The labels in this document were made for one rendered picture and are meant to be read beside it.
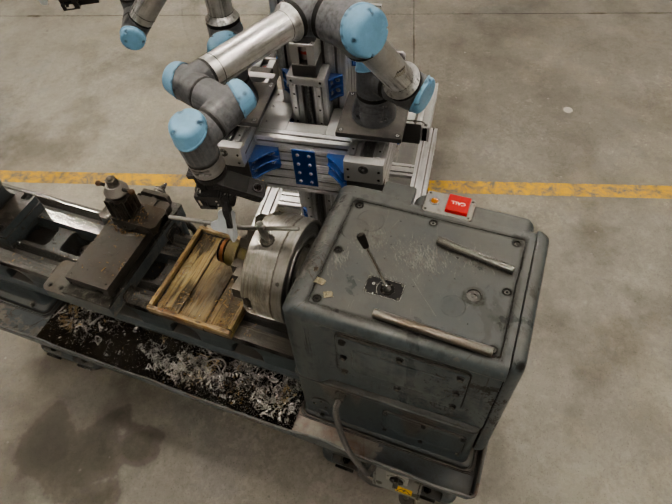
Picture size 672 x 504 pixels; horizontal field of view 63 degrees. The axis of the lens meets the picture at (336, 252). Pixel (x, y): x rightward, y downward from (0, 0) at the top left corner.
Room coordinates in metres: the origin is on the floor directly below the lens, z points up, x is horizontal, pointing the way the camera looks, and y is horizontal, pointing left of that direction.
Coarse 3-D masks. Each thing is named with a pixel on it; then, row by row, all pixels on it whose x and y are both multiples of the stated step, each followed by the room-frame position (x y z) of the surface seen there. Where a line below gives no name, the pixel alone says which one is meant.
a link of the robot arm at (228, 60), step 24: (288, 0) 1.27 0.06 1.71; (312, 0) 1.26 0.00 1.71; (264, 24) 1.19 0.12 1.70; (288, 24) 1.21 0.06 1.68; (216, 48) 1.11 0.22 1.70; (240, 48) 1.11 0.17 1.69; (264, 48) 1.14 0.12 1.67; (168, 72) 1.04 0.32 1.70; (192, 72) 1.03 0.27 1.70; (216, 72) 1.05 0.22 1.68; (240, 72) 1.09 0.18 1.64
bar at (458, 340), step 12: (384, 312) 0.65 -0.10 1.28; (396, 324) 0.62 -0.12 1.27; (408, 324) 0.62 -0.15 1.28; (420, 324) 0.61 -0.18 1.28; (432, 336) 0.58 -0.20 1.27; (444, 336) 0.58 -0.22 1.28; (456, 336) 0.57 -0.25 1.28; (468, 348) 0.55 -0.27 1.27; (480, 348) 0.54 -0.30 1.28; (492, 348) 0.54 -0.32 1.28
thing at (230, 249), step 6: (222, 240) 1.04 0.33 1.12; (228, 240) 1.04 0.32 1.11; (222, 246) 1.02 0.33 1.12; (228, 246) 1.01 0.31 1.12; (234, 246) 1.01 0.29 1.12; (222, 252) 1.00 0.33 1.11; (228, 252) 1.00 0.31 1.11; (234, 252) 0.99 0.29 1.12; (240, 252) 1.00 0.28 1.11; (222, 258) 1.00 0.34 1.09; (228, 258) 0.98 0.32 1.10; (234, 258) 0.98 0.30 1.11; (240, 258) 0.98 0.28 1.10; (228, 264) 0.98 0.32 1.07
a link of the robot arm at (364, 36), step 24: (336, 0) 1.23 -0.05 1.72; (312, 24) 1.23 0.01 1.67; (336, 24) 1.18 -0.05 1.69; (360, 24) 1.16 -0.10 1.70; (384, 24) 1.20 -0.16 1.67; (360, 48) 1.14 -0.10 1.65; (384, 48) 1.24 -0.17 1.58; (384, 72) 1.26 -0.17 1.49; (408, 72) 1.32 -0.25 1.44; (384, 96) 1.40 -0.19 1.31; (408, 96) 1.32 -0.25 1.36
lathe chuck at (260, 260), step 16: (272, 224) 0.98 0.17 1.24; (288, 224) 0.98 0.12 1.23; (256, 240) 0.93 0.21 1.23; (256, 256) 0.89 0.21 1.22; (272, 256) 0.88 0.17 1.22; (256, 272) 0.86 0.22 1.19; (272, 272) 0.85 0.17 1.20; (240, 288) 0.85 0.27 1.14; (256, 288) 0.83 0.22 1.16; (256, 304) 0.81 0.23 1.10
